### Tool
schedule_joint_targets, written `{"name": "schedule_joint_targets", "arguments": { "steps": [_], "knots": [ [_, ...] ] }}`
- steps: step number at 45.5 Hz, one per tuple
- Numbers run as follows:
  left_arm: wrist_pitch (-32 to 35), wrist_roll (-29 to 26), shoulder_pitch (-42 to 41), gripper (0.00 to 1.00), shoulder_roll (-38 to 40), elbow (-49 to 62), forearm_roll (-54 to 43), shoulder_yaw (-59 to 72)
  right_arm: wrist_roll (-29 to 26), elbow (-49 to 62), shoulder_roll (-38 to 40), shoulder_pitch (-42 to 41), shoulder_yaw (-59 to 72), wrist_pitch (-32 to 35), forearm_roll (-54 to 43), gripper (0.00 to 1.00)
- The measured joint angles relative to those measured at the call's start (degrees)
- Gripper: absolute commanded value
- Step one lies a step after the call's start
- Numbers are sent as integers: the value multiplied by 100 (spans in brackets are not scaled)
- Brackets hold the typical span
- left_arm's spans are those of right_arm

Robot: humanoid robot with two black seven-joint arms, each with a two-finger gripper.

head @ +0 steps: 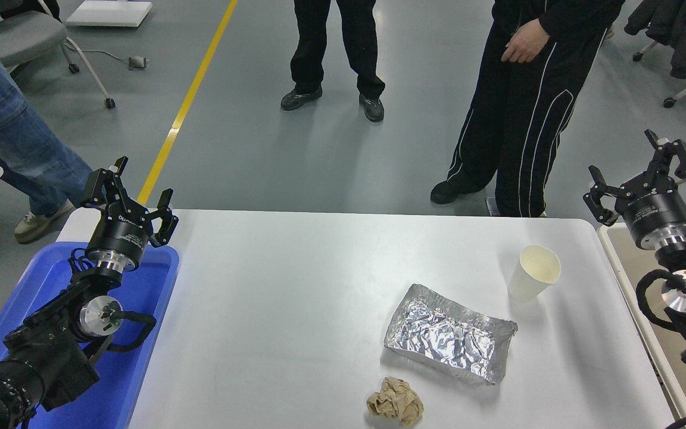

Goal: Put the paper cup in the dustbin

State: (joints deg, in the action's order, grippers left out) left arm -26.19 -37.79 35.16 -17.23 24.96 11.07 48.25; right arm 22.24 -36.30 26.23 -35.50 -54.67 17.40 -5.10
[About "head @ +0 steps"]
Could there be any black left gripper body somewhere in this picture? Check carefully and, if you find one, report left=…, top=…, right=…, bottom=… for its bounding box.
left=85, top=201, right=154, bottom=269

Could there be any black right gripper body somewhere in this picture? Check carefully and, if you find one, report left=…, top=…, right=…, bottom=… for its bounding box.
left=616, top=178, right=686, bottom=250

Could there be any white paper cup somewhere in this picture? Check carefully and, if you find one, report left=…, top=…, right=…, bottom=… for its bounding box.
left=507, top=245, right=562, bottom=303

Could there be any crumpled tan paper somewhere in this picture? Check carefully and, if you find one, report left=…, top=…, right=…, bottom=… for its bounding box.
left=366, top=377, right=425, bottom=427

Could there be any person's hand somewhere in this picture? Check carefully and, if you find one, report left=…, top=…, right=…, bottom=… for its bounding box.
left=501, top=19, right=552, bottom=64

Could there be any large pale bin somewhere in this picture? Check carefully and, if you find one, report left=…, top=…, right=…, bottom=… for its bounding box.
left=597, top=222, right=686, bottom=429

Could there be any blue plastic tray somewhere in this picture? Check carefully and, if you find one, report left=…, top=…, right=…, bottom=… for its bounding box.
left=0, top=241, right=180, bottom=429

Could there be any grey office chair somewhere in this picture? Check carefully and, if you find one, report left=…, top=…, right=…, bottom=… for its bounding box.
left=0, top=0, right=116, bottom=110

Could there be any white flat board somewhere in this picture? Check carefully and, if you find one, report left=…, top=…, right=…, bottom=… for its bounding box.
left=66, top=0, right=153, bottom=28

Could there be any silver foil tray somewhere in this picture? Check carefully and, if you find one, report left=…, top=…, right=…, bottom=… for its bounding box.
left=383, top=284, right=519, bottom=386

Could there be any grey power adapter with cable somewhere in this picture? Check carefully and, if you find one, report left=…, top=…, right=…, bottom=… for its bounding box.
left=69, top=46, right=149, bottom=71

